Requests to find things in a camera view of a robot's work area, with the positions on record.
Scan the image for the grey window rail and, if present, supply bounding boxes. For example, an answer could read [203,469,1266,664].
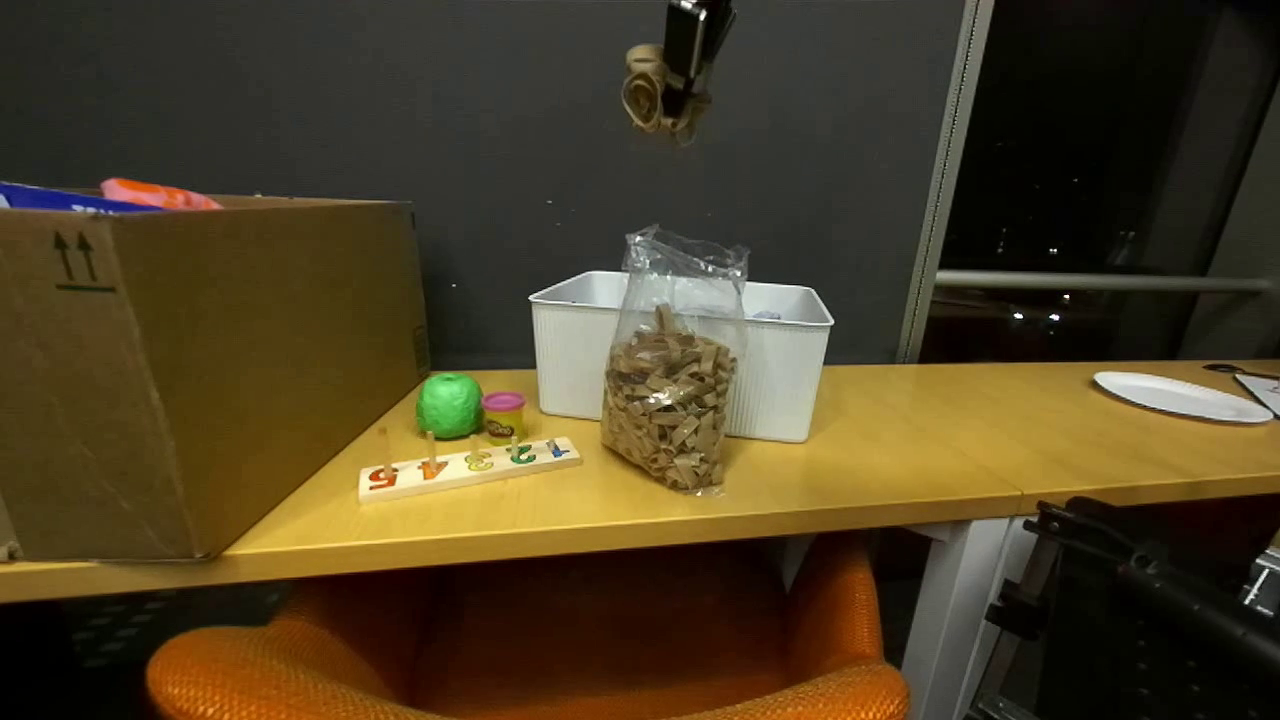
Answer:
[934,269,1280,296]

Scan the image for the white plastic bin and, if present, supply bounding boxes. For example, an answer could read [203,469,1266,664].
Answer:
[524,269,835,443]

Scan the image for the black chair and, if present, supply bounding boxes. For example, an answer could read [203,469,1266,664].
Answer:
[977,494,1280,720]

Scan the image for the large cardboard box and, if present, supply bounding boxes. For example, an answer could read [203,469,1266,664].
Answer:
[0,195,438,570]

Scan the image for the white table leg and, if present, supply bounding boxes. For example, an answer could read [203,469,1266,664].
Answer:
[899,516,1032,720]

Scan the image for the small pot with pink lid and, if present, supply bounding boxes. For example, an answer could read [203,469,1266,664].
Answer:
[482,387,527,443]

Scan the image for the orange chair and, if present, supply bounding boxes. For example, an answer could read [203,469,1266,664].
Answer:
[140,532,914,720]

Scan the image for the wooden number puzzle board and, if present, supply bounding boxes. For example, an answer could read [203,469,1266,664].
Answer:
[357,433,584,509]

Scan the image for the green ball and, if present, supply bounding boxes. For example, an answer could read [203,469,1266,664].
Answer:
[411,373,490,443]

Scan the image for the tan rubber band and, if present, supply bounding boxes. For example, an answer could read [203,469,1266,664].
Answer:
[616,42,712,147]

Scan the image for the grey window frame post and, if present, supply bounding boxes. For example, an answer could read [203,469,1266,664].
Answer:
[894,0,1002,366]

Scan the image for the blue packet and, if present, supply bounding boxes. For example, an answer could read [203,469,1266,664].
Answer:
[0,181,159,220]

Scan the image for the orange packet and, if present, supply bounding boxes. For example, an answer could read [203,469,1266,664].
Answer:
[97,178,223,215]

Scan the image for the white plate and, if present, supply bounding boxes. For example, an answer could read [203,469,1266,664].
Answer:
[1089,368,1275,430]

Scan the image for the clear packet of wooden pieces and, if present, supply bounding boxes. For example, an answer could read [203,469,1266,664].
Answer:
[595,223,751,499]

